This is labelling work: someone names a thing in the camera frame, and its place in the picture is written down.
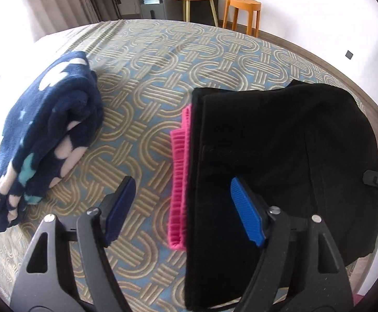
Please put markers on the navy star fleece blanket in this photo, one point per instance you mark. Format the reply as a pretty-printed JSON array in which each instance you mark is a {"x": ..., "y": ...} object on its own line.
[{"x": 46, "y": 132}]

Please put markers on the patterned blue beige bedspread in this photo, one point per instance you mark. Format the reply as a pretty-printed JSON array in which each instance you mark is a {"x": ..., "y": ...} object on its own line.
[{"x": 146, "y": 72}]

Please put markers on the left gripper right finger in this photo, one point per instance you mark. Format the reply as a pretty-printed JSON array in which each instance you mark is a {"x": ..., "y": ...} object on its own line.
[{"x": 300, "y": 267}]

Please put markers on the black pants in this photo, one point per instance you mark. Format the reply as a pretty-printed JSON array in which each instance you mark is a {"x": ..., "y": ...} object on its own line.
[{"x": 303, "y": 148}]

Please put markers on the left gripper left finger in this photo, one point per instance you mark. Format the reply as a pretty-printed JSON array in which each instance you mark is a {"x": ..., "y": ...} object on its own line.
[{"x": 66, "y": 267}]

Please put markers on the grey wall socket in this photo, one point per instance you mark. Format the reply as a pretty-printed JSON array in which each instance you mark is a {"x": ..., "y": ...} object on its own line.
[{"x": 349, "y": 55}]

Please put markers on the beige window curtain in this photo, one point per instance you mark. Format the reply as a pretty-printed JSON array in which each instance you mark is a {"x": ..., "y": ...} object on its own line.
[{"x": 50, "y": 16}]

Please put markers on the pink knitted garment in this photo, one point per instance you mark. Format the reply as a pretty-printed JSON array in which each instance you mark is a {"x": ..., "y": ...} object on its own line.
[{"x": 180, "y": 144}]

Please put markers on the grey drawer cabinet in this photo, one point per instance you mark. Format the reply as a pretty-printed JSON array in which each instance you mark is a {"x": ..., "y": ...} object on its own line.
[{"x": 161, "y": 9}]

